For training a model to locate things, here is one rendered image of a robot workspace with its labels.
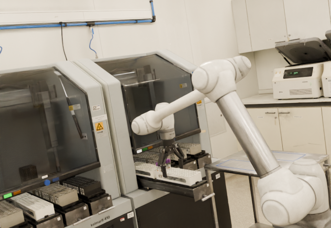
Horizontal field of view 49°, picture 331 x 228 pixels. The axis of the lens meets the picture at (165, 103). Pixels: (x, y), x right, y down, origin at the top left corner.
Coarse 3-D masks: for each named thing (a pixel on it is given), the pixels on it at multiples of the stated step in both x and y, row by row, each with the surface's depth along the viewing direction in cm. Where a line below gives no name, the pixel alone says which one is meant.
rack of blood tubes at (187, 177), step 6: (168, 168) 222; (174, 168) 221; (156, 174) 221; (162, 174) 216; (168, 174) 212; (174, 174) 208; (180, 174) 207; (186, 174) 206; (192, 174) 204; (198, 174) 204; (168, 180) 213; (174, 180) 216; (180, 180) 214; (186, 180) 201; (192, 180) 201; (198, 180) 204
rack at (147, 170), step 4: (136, 164) 245; (140, 164) 243; (144, 164) 241; (148, 164) 241; (152, 164) 238; (136, 168) 236; (140, 168) 233; (144, 168) 232; (148, 168) 230; (152, 168) 229; (156, 168) 227; (136, 172) 239; (140, 172) 239; (144, 172) 241; (148, 172) 242; (152, 172) 224; (148, 176) 228; (152, 176) 224
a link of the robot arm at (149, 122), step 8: (184, 96) 190; (192, 96) 188; (200, 96) 187; (168, 104) 192; (176, 104) 189; (184, 104) 189; (152, 112) 197; (160, 112) 191; (168, 112) 190; (136, 120) 195; (144, 120) 195; (152, 120) 194; (160, 120) 194; (136, 128) 194; (144, 128) 195; (152, 128) 196; (160, 128) 206
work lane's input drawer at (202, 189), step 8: (136, 176) 236; (144, 184) 229; (152, 184) 223; (160, 184) 217; (168, 184) 212; (176, 184) 207; (200, 184) 201; (208, 184) 204; (168, 192) 212; (176, 192) 207; (184, 192) 202; (192, 192) 197; (200, 192) 200; (208, 192) 204
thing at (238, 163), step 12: (228, 156) 246; (240, 156) 241; (276, 156) 228; (288, 156) 224; (300, 156) 220; (312, 156) 216; (324, 156) 213; (204, 168) 231; (216, 168) 223; (228, 168) 218; (240, 168) 215; (252, 168) 211; (324, 168) 203; (252, 180) 259; (252, 192) 260; (252, 204) 262; (216, 216) 234
